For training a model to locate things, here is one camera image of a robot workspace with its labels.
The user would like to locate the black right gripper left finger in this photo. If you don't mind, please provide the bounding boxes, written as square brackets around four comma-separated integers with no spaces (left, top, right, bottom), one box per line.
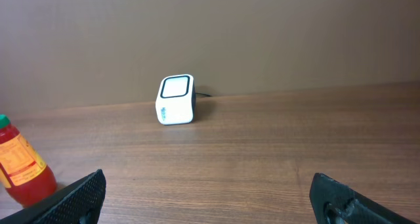
[1,169,106,224]

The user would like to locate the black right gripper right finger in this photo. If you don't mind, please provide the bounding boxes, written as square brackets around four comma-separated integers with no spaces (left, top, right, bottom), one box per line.
[309,173,415,224]

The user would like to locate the red sauce bottle green cap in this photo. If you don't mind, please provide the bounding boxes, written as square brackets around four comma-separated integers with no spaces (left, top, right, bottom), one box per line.
[1,114,57,208]

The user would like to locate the white barcode scanner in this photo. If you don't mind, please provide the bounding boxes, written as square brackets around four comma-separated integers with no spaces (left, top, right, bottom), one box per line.
[155,74,196,125]

